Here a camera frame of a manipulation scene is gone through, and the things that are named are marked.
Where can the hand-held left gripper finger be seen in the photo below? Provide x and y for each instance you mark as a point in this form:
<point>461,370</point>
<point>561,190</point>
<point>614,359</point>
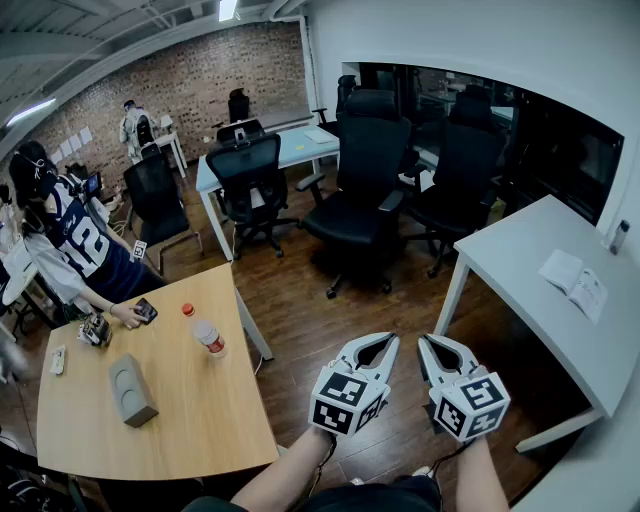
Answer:
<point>389,362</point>
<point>350,352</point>

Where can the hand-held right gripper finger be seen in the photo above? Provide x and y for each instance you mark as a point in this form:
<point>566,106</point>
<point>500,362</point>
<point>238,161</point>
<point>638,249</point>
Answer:
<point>430,367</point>
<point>465,356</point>

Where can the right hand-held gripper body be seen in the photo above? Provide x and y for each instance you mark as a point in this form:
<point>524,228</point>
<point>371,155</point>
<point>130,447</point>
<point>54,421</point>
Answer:
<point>472,407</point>

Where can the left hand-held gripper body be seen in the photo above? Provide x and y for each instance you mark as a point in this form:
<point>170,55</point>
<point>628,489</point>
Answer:
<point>345,405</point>

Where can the paper booklet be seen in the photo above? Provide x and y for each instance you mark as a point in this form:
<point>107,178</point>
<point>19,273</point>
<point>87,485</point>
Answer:
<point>575,282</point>

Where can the person's left forearm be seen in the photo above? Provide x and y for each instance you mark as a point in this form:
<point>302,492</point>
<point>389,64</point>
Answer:
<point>280,470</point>

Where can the person's right forearm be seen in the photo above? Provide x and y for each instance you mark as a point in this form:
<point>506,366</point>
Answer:
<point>480,475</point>

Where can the person's right white shoe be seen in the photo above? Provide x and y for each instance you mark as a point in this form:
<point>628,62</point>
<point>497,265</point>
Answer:
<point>422,471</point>

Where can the person's black shorts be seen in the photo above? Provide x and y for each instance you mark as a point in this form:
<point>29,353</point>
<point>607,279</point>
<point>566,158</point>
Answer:
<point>370,497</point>

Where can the grey table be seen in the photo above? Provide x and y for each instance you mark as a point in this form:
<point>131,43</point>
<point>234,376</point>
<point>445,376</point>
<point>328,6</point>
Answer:
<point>525,250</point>

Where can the plastic bottle with red cap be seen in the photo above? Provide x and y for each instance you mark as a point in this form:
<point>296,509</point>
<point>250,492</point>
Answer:
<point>207,337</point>

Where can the wooden table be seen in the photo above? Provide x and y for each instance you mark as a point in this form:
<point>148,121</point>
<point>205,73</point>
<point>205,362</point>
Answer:
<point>200,410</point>

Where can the person's dark green shirt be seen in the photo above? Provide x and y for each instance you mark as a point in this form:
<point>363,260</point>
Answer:
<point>210,505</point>

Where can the clear bottle with black cap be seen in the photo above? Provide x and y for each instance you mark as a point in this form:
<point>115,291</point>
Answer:
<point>619,237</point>

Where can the black high-back office chair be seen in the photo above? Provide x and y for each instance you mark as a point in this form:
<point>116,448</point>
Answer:
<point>470,160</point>

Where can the light blue desk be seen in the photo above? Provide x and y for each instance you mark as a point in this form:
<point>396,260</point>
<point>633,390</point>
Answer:
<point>295,157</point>

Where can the black office chair grey armrests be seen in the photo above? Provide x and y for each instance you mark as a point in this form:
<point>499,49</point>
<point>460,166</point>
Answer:
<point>370,150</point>

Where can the black smartphone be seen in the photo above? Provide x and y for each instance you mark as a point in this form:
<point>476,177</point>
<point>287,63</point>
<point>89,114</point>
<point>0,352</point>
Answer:
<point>147,309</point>

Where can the black mesh office chair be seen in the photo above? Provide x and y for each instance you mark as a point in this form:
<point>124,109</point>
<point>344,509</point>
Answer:
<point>245,170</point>

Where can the grey tissue box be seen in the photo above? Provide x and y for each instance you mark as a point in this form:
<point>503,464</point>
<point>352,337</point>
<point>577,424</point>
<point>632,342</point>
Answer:
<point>131,395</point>

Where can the white flat pad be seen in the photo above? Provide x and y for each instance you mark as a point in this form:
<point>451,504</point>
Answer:
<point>320,136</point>

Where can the dark glass window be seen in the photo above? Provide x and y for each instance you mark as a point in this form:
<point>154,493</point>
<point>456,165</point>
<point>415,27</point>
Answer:
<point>565,150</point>

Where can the black mesh visitor chair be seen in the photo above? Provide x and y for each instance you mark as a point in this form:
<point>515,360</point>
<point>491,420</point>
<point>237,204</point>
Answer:
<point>150,190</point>

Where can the small white desk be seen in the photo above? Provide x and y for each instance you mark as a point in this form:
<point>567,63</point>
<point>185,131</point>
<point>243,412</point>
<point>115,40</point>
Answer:
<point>167,137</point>

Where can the small white packet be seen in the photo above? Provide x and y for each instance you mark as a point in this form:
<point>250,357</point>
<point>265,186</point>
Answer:
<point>57,360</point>

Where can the white bag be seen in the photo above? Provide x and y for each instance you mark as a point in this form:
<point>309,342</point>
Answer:
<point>166,122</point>

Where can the black tablet screen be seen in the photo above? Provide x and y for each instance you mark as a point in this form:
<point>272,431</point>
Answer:
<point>94,182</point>

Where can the round white table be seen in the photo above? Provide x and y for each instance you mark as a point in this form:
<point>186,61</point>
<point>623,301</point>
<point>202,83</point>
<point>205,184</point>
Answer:
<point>17,280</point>

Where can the white paper sheet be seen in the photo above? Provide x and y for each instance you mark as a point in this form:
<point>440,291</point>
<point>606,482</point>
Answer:
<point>85,134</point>
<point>56,157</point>
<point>75,142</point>
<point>65,148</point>

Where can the ceiling light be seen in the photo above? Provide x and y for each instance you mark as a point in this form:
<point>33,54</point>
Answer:
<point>30,112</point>
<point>227,9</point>

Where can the white wall pipe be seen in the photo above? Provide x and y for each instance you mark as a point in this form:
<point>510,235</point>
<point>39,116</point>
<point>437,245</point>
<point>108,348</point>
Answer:
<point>309,65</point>

